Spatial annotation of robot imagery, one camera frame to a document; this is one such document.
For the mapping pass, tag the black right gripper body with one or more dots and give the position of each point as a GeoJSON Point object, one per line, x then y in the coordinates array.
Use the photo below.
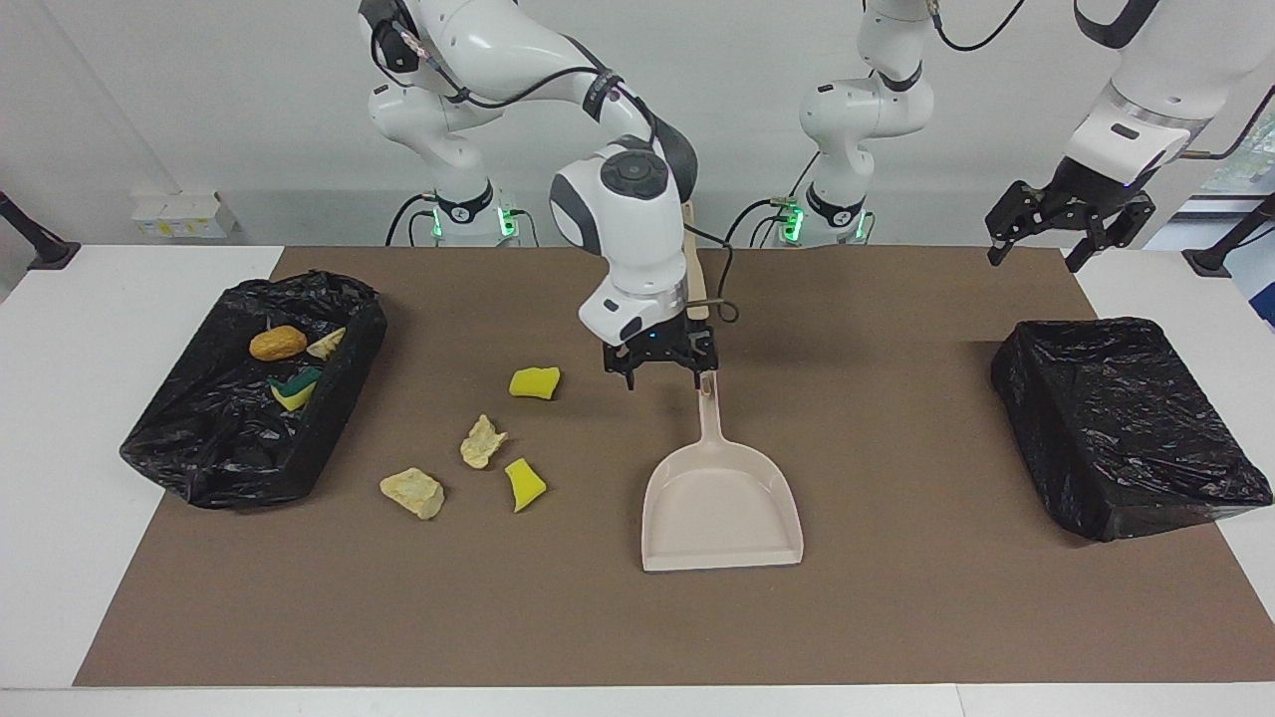
{"type": "Point", "coordinates": [662, 347]}

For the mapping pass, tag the brown table mat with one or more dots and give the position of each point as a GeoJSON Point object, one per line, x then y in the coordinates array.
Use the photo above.
{"type": "Point", "coordinates": [498, 617]}

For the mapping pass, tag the brown oval toy bun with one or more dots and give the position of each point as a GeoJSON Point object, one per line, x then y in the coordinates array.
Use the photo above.
{"type": "Point", "coordinates": [278, 343]}

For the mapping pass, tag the open crumpled black bag bin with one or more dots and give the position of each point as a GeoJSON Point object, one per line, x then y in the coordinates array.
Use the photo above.
{"type": "Point", "coordinates": [219, 428]}

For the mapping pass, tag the yellow wedge sponge piece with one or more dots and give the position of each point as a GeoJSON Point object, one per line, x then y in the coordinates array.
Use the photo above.
{"type": "Point", "coordinates": [524, 486]}

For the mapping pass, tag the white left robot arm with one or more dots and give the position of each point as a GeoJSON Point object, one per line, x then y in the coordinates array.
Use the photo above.
{"type": "Point", "coordinates": [857, 110]}

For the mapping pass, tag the black clamp stand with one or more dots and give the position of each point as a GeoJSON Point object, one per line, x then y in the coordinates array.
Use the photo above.
{"type": "Point", "coordinates": [40, 247]}
{"type": "Point", "coordinates": [1230, 244]}

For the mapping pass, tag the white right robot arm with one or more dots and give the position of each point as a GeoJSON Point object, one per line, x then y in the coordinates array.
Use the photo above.
{"type": "Point", "coordinates": [628, 229]}

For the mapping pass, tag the yellow rectangular sponge piece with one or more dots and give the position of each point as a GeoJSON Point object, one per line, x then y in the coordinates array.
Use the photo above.
{"type": "Point", "coordinates": [535, 383]}

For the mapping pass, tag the pale beige chunk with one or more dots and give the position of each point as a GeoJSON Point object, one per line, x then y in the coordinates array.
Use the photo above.
{"type": "Point", "coordinates": [482, 443]}
{"type": "Point", "coordinates": [412, 494]}

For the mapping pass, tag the beige brush with black bristles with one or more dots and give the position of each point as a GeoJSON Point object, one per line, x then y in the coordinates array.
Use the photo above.
{"type": "Point", "coordinates": [695, 264]}

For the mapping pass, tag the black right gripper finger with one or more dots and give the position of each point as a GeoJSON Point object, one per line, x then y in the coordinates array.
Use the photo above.
{"type": "Point", "coordinates": [705, 358]}
{"type": "Point", "coordinates": [623, 363]}

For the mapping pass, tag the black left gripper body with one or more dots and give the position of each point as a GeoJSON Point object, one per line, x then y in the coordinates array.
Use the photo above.
{"type": "Point", "coordinates": [1091, 194]}

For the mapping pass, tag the white wall power strip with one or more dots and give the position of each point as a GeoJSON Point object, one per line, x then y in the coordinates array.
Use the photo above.
{"type": "Point", "coordinates": [184, 214]}

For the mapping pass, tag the green and yellow sponge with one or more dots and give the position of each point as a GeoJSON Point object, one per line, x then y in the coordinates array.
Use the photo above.
{"type": "Point", "coordinates": [296, 390]}

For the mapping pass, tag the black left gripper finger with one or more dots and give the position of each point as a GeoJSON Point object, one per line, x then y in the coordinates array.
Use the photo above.
{"type": "Point", "coordinates": [1131, 224]}
{"type": "Point", "coordinates": [1011, 214]}

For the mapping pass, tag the smooth black bag bin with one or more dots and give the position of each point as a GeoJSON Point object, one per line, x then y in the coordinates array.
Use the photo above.
{"type": "Point", "coordinates": [1126, 428]}

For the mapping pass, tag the beige plastic dustpan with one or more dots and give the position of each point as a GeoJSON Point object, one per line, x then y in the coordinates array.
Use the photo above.
{"type": "Point", "coordinates": [717, 518]}

